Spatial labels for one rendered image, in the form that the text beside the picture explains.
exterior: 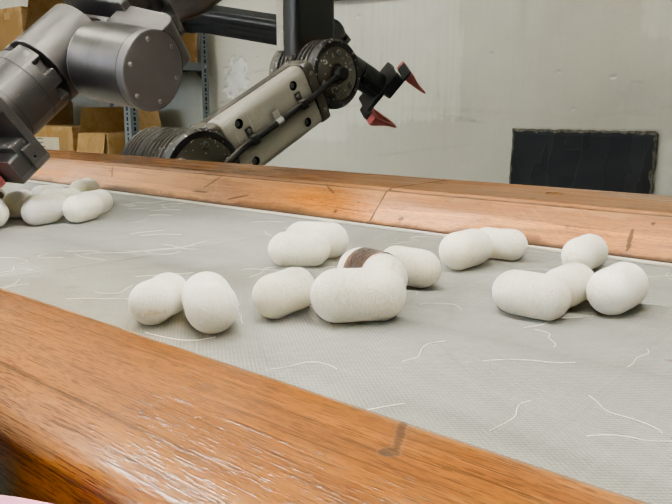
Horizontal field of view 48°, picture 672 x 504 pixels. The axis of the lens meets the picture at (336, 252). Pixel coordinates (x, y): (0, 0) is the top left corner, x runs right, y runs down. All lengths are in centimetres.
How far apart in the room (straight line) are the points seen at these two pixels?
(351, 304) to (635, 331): 11
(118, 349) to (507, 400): 11
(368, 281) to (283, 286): 3
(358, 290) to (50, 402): 15
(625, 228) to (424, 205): 14
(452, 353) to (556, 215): 23
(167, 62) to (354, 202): 17
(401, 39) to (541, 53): 52
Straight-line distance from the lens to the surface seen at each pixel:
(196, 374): 18
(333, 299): 29
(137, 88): 55
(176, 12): 64
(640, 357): 28
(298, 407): 15
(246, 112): 107
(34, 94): 58
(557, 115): 249
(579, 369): 26
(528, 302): 31
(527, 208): 49
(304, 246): 39
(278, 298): 29
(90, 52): 56
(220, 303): 28
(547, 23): 252
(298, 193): 60
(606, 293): 32
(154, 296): 29
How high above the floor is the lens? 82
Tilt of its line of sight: 11 degrees down
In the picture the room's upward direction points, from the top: straight up
